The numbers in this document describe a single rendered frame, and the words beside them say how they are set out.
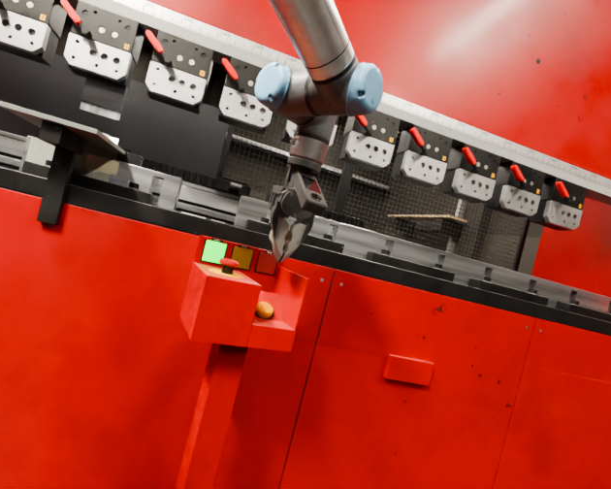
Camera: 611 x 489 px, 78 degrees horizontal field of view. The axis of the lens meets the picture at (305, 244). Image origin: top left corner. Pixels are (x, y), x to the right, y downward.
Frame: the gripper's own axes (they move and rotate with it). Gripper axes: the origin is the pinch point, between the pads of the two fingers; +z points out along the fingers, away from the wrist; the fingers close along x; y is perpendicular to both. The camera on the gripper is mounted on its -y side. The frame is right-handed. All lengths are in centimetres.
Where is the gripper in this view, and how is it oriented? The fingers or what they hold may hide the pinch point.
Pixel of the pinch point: (281, 256)
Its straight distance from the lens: 77.5
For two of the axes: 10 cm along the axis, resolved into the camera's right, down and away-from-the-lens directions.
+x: -8.7, -2.2, -4.3
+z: -2.8, 9.6, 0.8
